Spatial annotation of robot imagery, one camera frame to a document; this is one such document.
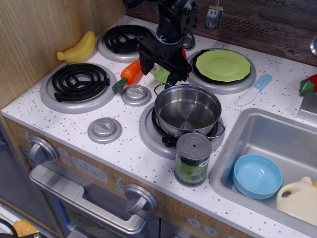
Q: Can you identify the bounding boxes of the stove burner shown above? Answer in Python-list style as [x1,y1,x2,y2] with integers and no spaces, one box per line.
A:
[187,49,256,95]
[40,63,116,114]
[138,102,225,161]
[97,24,155,63]

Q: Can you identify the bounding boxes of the yellow toy banana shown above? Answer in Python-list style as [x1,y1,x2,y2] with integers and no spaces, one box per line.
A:
[56,31,96,63]

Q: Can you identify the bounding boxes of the front left stove burner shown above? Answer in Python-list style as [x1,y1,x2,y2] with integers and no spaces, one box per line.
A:
[40,63,116,114]

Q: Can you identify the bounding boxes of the orange toy carrot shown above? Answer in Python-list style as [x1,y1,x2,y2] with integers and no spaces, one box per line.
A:
[112,59,142,93]

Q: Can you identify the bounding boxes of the hanging silver spatula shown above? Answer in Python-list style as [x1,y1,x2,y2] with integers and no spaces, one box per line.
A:
[204,0,223,30]

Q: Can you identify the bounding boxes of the back left stove burner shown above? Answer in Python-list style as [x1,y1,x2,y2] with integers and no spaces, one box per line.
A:
[97,24,155,63]

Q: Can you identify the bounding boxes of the red toy ketchup bottle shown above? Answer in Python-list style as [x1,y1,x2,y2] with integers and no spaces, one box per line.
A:
[181,49,192,71]

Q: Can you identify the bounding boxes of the silver oven door handle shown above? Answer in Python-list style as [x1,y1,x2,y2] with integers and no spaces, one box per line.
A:
[30,165,147,238]

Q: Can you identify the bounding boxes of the silver stovetop knob front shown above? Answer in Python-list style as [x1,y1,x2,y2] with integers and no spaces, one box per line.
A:
[87,118,122,144]

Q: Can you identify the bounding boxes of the silver stovetop knob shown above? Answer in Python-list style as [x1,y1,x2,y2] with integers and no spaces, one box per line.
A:
[87,118,122,144]
[121,85,152,107]
[179,32,196,51]

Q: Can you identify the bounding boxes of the silver stovetop knob back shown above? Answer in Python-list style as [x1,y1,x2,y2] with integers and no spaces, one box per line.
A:
[179,32,196,51]

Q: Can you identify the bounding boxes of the silver toy sink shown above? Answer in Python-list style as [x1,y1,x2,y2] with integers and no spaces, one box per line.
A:
[209,109,317,238]

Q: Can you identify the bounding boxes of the blue white toy knife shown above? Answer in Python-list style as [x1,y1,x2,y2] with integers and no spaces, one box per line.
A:
[236,74,272,107]

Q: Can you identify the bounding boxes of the left oven knob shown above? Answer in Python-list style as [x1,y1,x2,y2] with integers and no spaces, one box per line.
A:
[29,136,58,165]

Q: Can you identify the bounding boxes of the cream toy jug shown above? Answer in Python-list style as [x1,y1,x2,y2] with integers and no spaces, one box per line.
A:
[276,177,317,226]

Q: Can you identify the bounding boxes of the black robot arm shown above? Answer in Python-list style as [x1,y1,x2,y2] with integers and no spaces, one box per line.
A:
[137,0,198,88]

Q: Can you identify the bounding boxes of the oven knob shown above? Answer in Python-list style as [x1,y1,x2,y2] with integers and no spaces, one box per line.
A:
[124,183,157,216]
[29,136,58,165]

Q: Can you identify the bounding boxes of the back right stove burner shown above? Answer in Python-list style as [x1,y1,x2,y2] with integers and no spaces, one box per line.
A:
[187,49,256,95]

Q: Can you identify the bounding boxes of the yellow object bottom left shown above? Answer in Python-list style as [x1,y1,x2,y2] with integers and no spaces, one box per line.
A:
[12,220,37,238]

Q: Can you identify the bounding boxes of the green labelled toy can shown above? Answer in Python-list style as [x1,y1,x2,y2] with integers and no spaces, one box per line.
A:
[174,133,212,187]

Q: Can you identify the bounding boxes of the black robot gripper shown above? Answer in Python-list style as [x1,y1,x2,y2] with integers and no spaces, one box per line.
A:
[137,36,192,86]

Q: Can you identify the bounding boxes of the front right stove burner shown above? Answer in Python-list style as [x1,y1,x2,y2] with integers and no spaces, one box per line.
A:
[138,102,225,161]

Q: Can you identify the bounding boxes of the green toy broccoli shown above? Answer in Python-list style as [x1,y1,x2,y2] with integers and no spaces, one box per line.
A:
[153,67,170,83]

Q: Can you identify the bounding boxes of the stainless steel pan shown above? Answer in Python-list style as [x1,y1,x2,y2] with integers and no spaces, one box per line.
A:
[154,83,225,140]

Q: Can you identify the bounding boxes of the red toy pepper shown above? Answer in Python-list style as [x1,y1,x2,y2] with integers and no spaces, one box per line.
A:
[299,74,317,95]

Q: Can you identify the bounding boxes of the green toy plate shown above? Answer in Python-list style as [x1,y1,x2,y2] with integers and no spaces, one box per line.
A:
[192,50,251,83]

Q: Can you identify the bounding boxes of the silver stovetop knob middle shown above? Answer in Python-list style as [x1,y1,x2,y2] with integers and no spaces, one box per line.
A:
[121,85,152,107]

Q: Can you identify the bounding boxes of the oven clock display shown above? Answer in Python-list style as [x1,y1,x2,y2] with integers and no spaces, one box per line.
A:
[72,156,108,183]

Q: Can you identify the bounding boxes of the right oven knob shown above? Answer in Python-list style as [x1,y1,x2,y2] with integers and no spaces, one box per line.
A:
[124,183,157,216]

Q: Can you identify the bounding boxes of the blue toy bowl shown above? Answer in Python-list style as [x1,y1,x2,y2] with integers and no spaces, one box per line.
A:
[233,154,283,200]

